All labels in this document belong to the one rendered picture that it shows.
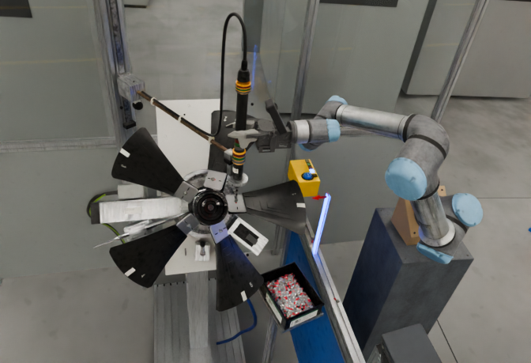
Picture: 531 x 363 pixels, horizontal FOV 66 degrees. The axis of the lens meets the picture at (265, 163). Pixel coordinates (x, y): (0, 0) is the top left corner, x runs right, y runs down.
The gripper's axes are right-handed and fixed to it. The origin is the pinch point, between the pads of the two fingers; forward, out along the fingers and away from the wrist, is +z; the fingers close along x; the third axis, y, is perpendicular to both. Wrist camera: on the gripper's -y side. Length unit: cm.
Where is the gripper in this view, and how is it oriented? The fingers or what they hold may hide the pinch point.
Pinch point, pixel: (231, 128)
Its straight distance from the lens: 126.5
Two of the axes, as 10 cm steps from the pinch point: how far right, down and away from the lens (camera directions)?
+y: -0.9, 7.9, 6.1
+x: -2.1, -6.1, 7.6
